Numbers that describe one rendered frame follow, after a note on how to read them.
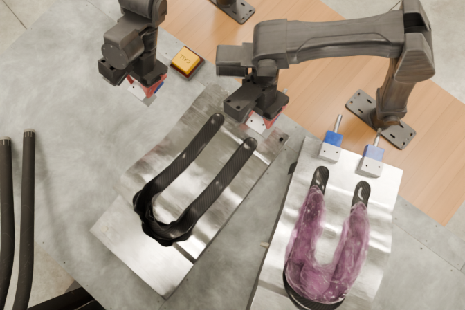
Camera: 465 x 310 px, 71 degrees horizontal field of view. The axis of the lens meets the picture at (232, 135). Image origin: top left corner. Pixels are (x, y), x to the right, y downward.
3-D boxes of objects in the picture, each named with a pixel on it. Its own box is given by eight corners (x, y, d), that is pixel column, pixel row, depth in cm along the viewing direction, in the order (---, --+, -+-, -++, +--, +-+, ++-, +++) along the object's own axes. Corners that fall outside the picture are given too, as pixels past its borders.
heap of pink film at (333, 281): (304, 181, 83) (311, 177, 75) (374, 206, 81) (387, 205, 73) (271, 284, 77) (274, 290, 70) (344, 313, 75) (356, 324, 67)
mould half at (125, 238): (214, 92, 96) (210, 72, 83) (286, 144, 92) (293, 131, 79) (99, 230, 88) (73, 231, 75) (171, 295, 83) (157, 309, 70)
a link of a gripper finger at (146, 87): (146, 108, 79) (147, 82, 72) (124, 93, 80) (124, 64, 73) (165, 95, 83) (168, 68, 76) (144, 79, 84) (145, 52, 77)
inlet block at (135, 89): (165, 59, 88) (160, 50, 82) (180, 70, 87) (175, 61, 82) (134, 96, 86) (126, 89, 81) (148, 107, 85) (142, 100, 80)
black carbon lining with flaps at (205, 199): (215, 111, 88) (212, 99, 78) (263, 147, 85) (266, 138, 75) (129, 216, 81) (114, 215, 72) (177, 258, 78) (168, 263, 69)
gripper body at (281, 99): (271, 120, 70) (275, 96, 64) (236, 97, 74) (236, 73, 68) (289, 103, 73) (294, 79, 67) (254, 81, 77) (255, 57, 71)
